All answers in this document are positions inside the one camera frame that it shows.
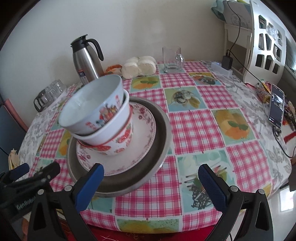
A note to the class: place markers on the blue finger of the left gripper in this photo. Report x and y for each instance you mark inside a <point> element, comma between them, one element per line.
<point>19,171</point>

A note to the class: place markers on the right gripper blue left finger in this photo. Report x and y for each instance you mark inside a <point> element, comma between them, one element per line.
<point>86,186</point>

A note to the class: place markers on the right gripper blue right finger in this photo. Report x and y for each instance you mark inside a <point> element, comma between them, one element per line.
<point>216,187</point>

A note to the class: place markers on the steel round tray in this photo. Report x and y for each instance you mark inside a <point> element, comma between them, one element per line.
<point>141,173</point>

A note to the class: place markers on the strawberry bowl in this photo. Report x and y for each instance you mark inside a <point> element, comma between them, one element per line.
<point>118,143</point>

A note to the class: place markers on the small white bowl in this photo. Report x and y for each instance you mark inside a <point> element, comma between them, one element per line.
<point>112,128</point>

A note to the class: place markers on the floral round plate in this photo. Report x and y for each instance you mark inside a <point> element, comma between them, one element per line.
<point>144,133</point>

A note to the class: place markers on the light blue bowl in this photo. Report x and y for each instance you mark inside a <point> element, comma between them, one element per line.
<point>93,105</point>

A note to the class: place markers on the glass cups rack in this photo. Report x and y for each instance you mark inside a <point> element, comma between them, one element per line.
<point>48,95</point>

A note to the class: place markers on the smartphone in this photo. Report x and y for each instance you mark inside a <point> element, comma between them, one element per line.
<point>276,106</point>

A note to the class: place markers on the colourful candy tube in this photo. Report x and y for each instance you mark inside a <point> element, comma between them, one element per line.
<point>262,93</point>

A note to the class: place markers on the orange snack packet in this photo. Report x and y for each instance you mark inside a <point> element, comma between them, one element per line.
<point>114,69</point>

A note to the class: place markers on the steel thermos jug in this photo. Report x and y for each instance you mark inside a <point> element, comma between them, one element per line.
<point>87,58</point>

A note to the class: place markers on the white buns bag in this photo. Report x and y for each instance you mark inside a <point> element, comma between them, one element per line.
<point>139,66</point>

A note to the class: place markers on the white power strip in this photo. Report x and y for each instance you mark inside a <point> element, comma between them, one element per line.
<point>217,67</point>

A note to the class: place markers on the black charger adapter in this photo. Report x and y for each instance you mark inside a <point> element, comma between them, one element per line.
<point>227,61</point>

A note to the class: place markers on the glass mug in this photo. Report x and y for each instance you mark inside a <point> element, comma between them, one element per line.
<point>173,59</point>

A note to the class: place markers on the white lattice shelf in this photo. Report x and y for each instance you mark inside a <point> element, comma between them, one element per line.
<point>256,41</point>

